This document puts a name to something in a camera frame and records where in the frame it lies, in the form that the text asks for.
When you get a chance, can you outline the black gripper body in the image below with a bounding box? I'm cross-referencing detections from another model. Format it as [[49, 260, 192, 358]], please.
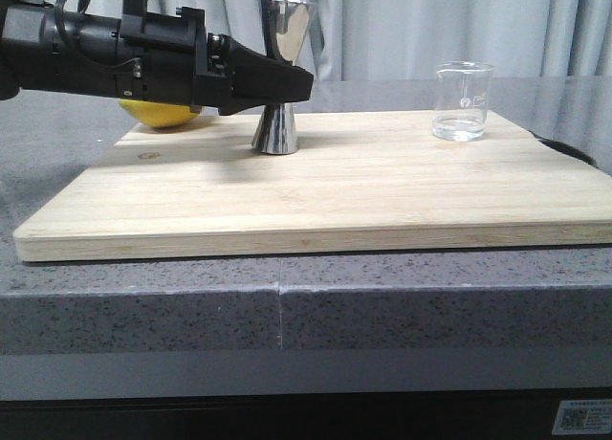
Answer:
[[113, 0, 234, 113]]

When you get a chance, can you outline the black cutting board handle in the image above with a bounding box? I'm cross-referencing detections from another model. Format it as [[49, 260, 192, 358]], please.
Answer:
[[529, 130, 598, 168]]

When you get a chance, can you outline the clear glass beaker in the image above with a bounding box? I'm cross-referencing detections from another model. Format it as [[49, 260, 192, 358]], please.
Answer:
[[431, 61, 495, 143]]

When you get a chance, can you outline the grey curtain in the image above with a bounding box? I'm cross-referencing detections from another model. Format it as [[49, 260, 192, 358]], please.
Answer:
[[0, 0, 612, 84]]

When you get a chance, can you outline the white QR code label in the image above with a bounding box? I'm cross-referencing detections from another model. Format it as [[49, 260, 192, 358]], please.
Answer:
[[552, 399, 611, 435]]

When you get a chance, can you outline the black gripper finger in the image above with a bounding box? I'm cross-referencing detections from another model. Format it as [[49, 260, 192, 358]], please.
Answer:
[[218, 34, 314, 116]]

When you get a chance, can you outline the steel double jigger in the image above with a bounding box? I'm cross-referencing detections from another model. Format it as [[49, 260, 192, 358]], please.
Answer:
[[251, 0, 319, 155]]

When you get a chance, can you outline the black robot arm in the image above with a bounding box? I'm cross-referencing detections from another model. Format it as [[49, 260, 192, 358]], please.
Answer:
[[1, 0, 314, 116]]

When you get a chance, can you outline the light wooden cutting board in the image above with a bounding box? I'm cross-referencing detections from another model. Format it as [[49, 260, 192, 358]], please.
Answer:
[[13, 111, 611, 262]]

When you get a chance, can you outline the yellow lemon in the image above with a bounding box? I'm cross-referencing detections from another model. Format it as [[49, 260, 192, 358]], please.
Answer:
[[119, 99, 200, 128]]

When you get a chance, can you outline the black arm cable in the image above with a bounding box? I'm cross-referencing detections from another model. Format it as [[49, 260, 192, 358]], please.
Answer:
[[52, 0, 93, 39]]

